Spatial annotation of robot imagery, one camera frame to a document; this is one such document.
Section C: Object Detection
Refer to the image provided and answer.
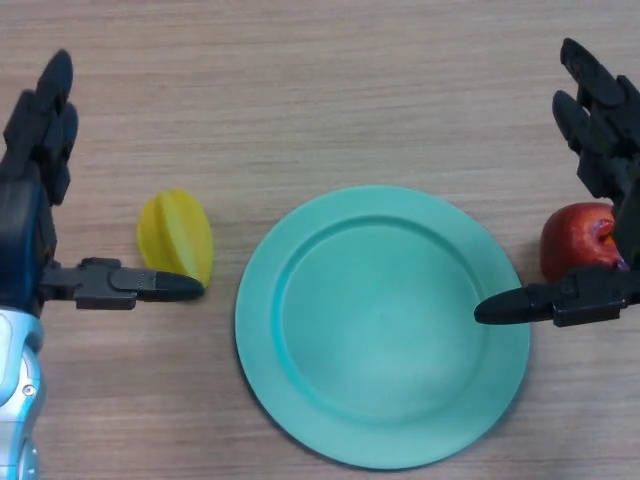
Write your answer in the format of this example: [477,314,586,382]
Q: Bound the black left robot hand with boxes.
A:
[0,48,206,319]

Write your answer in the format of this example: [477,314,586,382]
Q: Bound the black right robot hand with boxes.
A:
[473,37,640,329]

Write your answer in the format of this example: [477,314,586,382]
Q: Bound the yellow starfruit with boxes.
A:
[137,187,215,292]

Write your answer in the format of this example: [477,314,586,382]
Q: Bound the green round plate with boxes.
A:
[234,185,531,471]

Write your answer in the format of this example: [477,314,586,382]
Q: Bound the red apple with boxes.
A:
[540,202,631,284]

